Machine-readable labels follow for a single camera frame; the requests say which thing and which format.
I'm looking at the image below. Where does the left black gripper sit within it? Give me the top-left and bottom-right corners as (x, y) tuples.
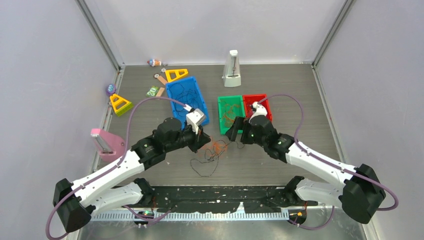
(165, 121), (211, 153)

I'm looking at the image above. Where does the orange cable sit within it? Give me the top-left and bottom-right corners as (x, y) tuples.
(198, 139), (229, 157)
(222, 103), (244, 128)

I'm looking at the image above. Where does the black cable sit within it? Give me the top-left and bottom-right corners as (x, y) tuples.
(189, 140), (244, 177)
(172, 81), (206, 117)
(172, 89), (206, 117)

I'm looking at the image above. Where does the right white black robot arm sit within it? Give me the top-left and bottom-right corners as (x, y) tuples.
(225, 115), (386, 224)

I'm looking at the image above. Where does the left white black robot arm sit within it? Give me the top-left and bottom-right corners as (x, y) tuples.
(53, 110), (211, 233)

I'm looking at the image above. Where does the green plastic bin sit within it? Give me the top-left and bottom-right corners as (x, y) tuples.
(217, 95), (246, 135)

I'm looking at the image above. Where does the red plastic bin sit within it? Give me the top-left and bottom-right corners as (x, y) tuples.
(242, 93), (273, 122)

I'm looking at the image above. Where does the white metronome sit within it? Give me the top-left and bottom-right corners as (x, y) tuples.
(222, 50), (241, 88)

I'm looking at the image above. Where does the blue plastic bin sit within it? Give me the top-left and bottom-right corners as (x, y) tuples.
(165, 76), (210, 126)

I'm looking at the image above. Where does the tan wooden block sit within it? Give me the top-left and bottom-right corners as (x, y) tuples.
(155, 87), (165, 97)

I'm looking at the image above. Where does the yellow triangle toy on green block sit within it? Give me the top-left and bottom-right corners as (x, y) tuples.
(109, 93), (134, 117)

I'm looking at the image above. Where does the pink tape dispenser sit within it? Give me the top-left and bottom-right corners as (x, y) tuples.
(90, 128), (125, 163)

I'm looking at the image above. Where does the small colourful figurine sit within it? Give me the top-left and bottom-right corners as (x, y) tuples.
(146, 58), (163, 67)

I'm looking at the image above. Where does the purple round toy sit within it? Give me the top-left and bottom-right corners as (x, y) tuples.
(106, 83), (117, 97)

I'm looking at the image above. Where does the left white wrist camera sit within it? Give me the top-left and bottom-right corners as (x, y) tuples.
(183, 104), (206, 135)

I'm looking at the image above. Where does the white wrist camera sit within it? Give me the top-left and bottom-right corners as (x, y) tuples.
(183, 104), (206, 135)
(249, 101), (268, 122)

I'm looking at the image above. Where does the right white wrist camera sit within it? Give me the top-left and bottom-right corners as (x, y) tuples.
(249, 101), (268, 122)

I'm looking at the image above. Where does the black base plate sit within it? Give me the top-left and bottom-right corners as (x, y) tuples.
(126, 185), (305, 214)

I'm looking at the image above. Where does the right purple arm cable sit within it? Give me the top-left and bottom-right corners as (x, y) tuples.
(256, 94), (399, 212)

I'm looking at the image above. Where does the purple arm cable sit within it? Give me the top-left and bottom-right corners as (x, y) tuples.
(256, 94), (399, 212)
(45, 96), (193, 240)

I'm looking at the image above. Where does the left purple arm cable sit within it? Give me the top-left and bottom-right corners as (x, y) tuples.
(45, 96), (193, 240)

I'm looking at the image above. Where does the tan strap with ring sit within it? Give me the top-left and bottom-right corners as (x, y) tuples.
(153, 73), (169, 86)

